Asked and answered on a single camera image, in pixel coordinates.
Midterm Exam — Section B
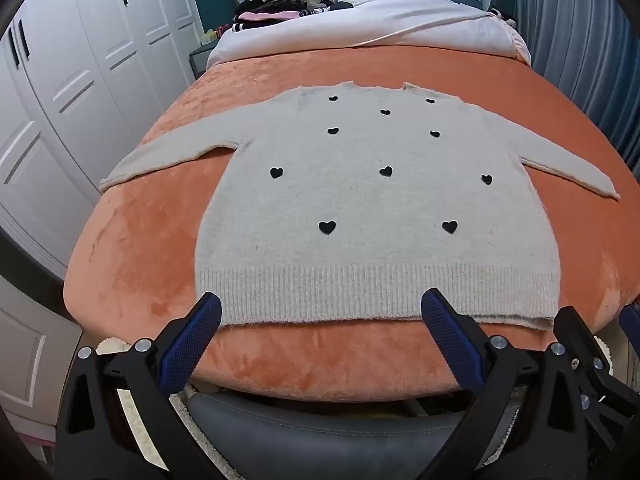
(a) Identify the dark nightstand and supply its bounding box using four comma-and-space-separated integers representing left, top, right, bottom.
189, 42, 218, 81

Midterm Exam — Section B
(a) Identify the orange plush blanket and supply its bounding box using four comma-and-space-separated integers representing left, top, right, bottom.
62, 45, 640, 403

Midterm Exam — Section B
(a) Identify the white panelled wardrobe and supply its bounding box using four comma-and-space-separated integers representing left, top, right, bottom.
0, 0, 203, 271

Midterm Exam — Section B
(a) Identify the white duvet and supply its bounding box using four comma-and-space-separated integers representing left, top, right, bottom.
206, 0, 532, 68

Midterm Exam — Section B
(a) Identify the pile of dark clothes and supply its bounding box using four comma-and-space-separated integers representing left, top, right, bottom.
231, 0, 356, 33

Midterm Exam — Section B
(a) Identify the blue-grey curtain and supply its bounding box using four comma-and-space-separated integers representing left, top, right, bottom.
515, 0, 640, 171

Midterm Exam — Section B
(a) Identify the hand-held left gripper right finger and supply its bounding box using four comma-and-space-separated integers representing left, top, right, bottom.
415, 288, 594, 480

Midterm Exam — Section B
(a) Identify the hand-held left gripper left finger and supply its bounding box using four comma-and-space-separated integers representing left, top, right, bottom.
55, 291, 236, 480

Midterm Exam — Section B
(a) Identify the white fluffy rug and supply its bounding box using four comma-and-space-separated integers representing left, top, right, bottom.
95, 335, 613, 467

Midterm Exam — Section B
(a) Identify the cream sweater with black hearts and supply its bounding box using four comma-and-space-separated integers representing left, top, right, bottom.
98, 80, 621, 332

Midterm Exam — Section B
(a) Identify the white panelled door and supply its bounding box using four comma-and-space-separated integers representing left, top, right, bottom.
0, 275, 81, 461

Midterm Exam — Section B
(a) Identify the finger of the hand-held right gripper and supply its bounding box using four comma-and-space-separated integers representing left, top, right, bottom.
552, 305, 632, 453
619, 302, 640, 363

